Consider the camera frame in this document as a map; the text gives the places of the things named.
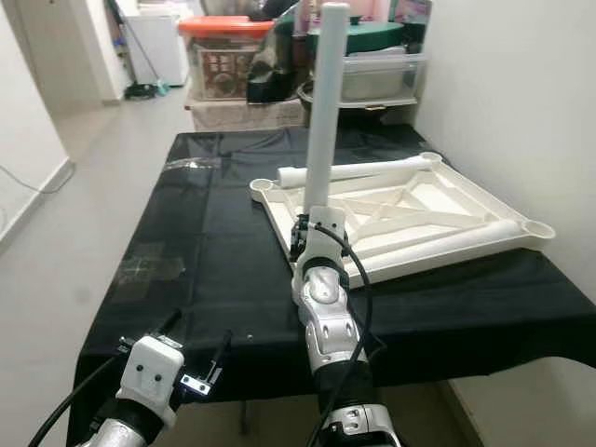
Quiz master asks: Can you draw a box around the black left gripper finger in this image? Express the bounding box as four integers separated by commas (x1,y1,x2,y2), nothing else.
212,328,237,387
153,307,184,344

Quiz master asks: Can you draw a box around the white plastic table leg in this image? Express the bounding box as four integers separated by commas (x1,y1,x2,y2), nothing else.
372,219,522,271
298,3,353,217
278,156,434,192

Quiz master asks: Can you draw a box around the white plastic table top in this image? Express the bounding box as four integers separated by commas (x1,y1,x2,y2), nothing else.
249,151,557,291

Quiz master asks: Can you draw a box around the clear tape cross patch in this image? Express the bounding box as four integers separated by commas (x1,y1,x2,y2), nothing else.
114,244,187,294

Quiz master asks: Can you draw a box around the black tablecloth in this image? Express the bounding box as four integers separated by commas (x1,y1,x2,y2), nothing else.
65,126,596,446

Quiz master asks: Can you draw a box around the clear crumpled tape strip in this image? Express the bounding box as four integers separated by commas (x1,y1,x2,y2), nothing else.
166,156,215,170

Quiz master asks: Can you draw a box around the beige patterned cover cloth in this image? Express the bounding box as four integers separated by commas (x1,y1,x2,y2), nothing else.
184,98,304,131

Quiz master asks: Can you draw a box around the black round wok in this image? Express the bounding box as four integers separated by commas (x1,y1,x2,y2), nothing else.
298,82,420,113

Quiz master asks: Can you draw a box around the green-lidded clear storage bin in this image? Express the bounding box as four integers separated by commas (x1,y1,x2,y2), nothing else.
307,17,429,102

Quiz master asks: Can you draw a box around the mop with green head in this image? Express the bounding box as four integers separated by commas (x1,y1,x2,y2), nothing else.
107,0,170,99

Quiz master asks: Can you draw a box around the orange-lidded clear storage bin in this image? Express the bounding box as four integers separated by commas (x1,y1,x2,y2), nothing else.
177,14,276,102

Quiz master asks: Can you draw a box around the white household appliance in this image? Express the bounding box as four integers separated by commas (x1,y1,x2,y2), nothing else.
126,9,187,87

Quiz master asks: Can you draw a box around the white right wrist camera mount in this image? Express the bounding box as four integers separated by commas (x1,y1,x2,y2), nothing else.
289,210,353,280

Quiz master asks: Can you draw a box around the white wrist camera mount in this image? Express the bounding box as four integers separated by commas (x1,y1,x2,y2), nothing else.
119,335,187,420
289,210,353,280

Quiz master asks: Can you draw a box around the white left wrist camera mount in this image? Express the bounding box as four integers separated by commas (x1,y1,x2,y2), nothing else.
119,335,187,420

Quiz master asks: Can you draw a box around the long black wall cable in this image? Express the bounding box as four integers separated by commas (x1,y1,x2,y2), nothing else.
0,163,74,196

